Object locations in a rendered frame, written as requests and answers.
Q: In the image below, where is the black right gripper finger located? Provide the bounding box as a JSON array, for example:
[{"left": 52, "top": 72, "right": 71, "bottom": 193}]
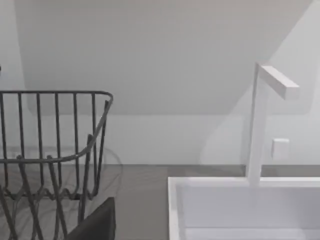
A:
[{"left": 66, "top": 196, "right": 116, "bottom": 240}]

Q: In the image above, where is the white sink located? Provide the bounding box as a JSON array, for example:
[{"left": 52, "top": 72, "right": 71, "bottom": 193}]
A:
[{"left": 167, "top": 176, "right": 320, "bottom": 240}]

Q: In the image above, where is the tall white tap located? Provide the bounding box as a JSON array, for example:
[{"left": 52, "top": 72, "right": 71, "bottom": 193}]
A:
[{"left": 246, "top": 62, "right": 300, "bottom": 187}]

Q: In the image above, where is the grey wire dish rack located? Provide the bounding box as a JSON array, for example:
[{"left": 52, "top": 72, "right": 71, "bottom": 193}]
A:
[{"left": 0, "top": 90, "right": 114, "bottom": 240}]

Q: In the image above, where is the small white tap handle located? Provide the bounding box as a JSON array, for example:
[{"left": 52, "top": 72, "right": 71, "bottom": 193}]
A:
[{"left": 271, "top": 137, "right": 290, "bottom": 159}]

